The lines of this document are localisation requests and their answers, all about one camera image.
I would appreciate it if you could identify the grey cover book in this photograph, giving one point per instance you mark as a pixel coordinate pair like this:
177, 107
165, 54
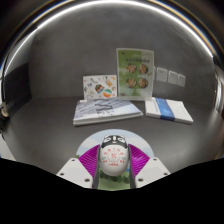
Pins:
106, 111

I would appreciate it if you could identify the white panda-print computer mouse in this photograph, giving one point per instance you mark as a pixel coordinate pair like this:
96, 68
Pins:
114, 156

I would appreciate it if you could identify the white card with colourful stickers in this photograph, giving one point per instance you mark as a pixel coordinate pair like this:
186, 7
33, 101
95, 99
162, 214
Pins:
99, 87

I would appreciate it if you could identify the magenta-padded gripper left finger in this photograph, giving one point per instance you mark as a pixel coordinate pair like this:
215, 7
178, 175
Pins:
75, 171

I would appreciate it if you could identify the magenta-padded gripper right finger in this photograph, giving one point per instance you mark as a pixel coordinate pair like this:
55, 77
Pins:
151, 170

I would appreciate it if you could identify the white book with blue stripe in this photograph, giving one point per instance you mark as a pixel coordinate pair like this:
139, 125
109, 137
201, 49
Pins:
168, 110

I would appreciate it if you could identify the green food menu sign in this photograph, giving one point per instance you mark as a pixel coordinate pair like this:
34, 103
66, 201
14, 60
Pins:
135, 73

